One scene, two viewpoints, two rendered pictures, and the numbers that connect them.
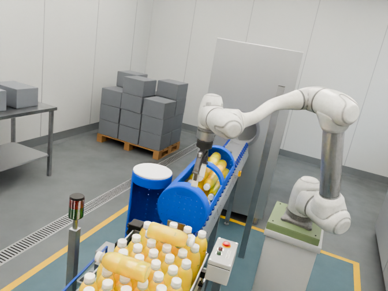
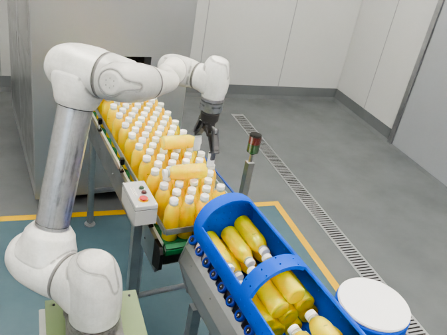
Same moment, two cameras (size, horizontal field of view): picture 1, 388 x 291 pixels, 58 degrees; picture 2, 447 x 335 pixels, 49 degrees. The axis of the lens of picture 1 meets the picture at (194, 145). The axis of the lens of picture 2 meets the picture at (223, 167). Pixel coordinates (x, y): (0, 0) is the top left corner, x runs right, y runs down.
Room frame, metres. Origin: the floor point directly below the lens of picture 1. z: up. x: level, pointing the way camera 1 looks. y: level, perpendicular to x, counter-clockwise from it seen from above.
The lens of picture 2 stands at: (2.89, -1.21, 2.28)
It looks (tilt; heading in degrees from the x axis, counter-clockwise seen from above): 29 degrees down; 136
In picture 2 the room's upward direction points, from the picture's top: 11 degrees clockwise
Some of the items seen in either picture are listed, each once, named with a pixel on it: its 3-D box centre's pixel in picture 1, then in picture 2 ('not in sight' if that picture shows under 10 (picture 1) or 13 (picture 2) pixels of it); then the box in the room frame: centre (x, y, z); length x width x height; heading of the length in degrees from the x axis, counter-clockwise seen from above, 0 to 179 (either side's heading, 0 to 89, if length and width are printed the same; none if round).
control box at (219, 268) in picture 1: (222, 260); (139, 202); (1.37, -0.21, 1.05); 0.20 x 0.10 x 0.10; 167
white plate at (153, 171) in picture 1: (152, 171); (373, 303); (2.31, 0.26, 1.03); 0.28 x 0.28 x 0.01
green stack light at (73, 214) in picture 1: (75, 211); (253, 147); (1.35, 0.46, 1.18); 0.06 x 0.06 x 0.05
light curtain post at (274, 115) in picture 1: (260, 178); not in sight; (3.02, -0.65, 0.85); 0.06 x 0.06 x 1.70; 77
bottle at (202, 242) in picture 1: (198, 252); (171, 219); (1.49, -0.11, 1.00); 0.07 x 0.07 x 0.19
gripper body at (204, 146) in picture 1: (203, 148); (208, 121); (1.56, -0.05, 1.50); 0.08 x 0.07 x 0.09; 168
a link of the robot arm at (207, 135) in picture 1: (206, 133); (211, 104); (1.56, -0.05, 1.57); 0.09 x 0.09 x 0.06
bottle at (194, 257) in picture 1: (191, 267); (161, 203); (1.36, -0.08, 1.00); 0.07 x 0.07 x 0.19
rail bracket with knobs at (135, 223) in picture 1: (136, 231); not in sight; (1.65, 0.23, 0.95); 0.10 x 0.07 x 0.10; 77
